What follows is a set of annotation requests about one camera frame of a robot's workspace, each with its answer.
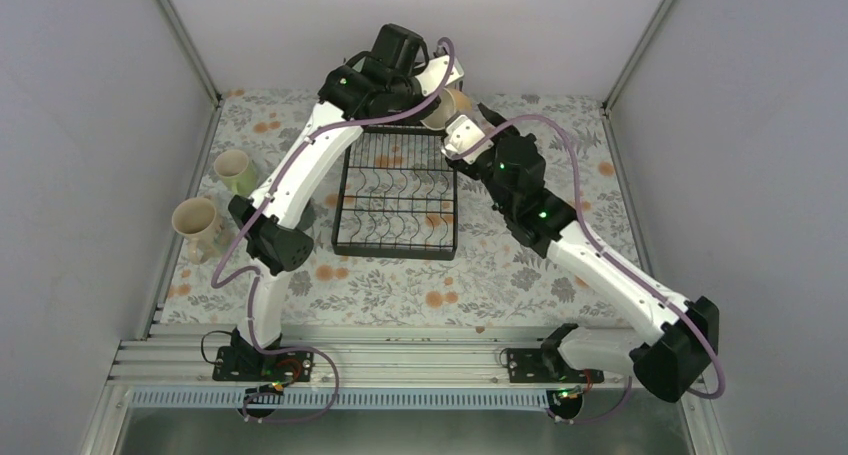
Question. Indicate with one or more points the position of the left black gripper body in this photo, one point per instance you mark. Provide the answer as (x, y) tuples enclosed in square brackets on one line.
[(401, 89)]

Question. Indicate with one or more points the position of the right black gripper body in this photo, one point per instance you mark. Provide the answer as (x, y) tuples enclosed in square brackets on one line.
[(495, 192)]

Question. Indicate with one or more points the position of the yellow ceramic mug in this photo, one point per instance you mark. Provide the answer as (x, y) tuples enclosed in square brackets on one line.
[(451, 103)]

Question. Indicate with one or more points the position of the light green ceramic mug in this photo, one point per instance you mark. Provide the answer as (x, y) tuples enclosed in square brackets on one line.
[(236, 171)]

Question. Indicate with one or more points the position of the beige floral ceramic mug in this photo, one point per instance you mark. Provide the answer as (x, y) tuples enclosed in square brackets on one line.
[(199, 222)]

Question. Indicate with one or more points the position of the dark green ceramic mug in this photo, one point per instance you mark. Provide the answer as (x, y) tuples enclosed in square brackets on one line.
[(307, 218)]

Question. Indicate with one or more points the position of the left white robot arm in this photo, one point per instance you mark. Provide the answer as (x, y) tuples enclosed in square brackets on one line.
[(267, 218)]

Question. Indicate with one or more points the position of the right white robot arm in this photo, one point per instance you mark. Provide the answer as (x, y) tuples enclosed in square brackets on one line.
[(672, 339)]

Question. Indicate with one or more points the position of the floral patterned table mat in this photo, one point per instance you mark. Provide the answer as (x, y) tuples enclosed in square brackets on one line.
[(492, 281)]

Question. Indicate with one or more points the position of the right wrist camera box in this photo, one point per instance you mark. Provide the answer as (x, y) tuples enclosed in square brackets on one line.
[(465, 140)]

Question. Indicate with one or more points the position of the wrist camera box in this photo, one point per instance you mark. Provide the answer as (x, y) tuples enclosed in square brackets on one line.
[(465, 140), (432, 75)]

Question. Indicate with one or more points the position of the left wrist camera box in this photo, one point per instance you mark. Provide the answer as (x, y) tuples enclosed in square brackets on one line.
[(432, 75)]

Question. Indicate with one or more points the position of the black wire dish rack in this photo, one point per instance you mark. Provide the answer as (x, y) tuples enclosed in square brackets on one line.
[(398, 196)]

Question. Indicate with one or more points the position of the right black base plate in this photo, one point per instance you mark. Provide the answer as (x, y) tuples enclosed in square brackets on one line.
[(535, 365)]

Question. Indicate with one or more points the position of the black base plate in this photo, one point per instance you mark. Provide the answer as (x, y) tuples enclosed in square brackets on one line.
[(535, 365), (247, 365)]

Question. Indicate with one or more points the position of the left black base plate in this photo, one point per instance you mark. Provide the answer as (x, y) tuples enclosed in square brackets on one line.
[(247, 365)]

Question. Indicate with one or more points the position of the white slotted cable duct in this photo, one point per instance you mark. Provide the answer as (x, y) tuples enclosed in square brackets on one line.
[(348, 398)]

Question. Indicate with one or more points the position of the aluminium mounting rail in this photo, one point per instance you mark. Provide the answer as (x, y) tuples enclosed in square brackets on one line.
[(451, 357)]

